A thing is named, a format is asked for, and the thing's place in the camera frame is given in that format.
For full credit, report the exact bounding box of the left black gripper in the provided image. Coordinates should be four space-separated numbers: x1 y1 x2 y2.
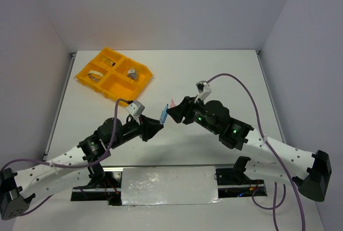
109 114 164 149

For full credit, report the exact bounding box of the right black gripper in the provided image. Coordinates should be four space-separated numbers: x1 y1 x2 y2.
166 94 220 135

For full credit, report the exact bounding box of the pink highlighter pen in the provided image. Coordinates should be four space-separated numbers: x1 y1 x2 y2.
170 100 175 108

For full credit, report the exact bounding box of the blue highlighter pen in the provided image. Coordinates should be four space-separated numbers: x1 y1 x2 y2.
159 104 169 125

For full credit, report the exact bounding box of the jar of paper clips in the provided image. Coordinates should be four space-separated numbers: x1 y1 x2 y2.
127 68 138 80

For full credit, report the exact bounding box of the clear tape roll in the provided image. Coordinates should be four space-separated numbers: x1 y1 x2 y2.
87 70 104 82

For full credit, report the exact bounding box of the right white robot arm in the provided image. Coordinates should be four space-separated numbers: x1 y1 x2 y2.
167 96 332 202

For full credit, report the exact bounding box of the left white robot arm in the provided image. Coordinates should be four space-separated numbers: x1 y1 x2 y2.
1 115 163 220

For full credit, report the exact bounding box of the yellow compartment tray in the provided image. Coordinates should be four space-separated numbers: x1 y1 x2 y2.
75 47 153 101

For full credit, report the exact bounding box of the silver foil covered plate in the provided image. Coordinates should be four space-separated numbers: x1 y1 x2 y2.
121 166 220 206

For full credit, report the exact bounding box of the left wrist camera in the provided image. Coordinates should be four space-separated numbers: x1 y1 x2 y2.
125 100 145 118

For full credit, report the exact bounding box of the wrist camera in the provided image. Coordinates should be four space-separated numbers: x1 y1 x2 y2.
125 100 145 118
195 80 212 102

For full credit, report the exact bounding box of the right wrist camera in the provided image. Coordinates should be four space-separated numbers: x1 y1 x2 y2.
195 80 212 102

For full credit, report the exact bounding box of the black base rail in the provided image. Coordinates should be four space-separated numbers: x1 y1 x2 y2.
71 166 267 206

